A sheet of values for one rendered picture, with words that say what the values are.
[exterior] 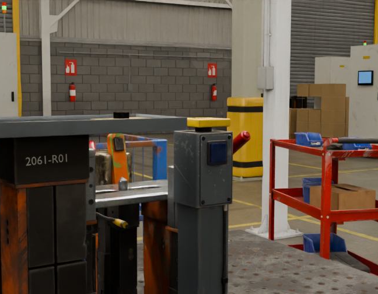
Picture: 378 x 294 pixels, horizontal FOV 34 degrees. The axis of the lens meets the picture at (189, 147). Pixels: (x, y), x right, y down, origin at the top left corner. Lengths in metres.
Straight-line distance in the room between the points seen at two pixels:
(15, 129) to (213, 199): 0.34
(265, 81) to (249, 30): 3.32
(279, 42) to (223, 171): 4.16
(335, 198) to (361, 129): 8.26
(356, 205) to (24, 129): 2.72
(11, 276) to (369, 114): 10.70
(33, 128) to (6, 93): 8.39
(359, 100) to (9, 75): 6.10
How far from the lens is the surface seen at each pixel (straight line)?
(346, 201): 3.28
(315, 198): 3.41
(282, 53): 5.08
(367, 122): 11.41
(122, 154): 1.40
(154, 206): 1.31
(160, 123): 0.82
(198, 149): 0.90
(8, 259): 0.84
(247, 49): 8.24
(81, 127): 0.77
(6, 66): 9.14
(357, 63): 11.58
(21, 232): 0.79
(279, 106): 5.06
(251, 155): 8.25
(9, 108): 9.15
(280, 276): 1.73
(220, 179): 0.93
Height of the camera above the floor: 1.20
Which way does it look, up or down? 5 degrees down
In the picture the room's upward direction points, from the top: straight up
